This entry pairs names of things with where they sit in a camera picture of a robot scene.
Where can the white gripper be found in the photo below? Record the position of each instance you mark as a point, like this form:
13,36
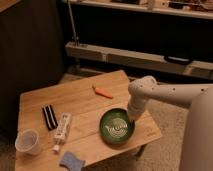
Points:
134,112

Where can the green ceramic bowl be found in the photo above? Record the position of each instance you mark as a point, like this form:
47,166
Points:
115,127

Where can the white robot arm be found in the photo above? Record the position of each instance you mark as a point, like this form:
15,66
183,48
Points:
197,148

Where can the orange toy carrot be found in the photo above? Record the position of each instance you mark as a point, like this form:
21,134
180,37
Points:
102,92

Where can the wooden folding table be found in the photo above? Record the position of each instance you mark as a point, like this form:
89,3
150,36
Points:
86,107

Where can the white toothpaste tube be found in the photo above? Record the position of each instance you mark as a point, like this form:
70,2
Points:
62,131

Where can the long grey shelf beam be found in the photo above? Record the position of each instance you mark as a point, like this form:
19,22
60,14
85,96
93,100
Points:
138,60

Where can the black striped rectangular object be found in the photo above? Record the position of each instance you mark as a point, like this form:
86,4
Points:
50,118

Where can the blue sponge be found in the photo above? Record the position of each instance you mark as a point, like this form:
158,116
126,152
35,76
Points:
71,162

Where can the metal vertical pole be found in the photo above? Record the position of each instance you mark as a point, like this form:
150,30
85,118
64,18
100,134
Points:
75,37

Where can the upper wooden shelf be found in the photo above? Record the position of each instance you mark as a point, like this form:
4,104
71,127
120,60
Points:
149,7

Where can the clear plastic cup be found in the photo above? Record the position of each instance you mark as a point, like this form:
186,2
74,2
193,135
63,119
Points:
28,142

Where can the dark cabinet panel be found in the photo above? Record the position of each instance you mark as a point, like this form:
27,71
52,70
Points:
30,54

